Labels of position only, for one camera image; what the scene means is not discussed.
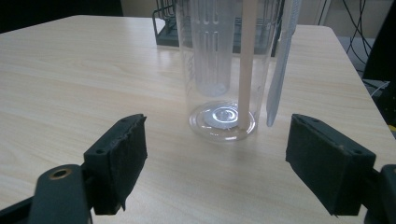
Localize black wire dish rack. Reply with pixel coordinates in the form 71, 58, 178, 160
151, 0, 285, 58

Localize clear pitcher infuser tube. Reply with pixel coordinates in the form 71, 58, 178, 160
190, 0, 237, 97

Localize clear plastic pitcher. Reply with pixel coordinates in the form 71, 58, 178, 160
175, 0, 303, 143

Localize beige stirring stick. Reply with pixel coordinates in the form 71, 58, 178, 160
236, 0, 258, 131

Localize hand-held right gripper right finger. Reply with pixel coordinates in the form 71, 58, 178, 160
285, 113, 377, 217

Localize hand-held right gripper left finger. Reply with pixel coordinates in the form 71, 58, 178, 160
83, 113, 149, 216

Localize black cables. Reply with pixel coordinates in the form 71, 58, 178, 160
318, 0, 375, 66

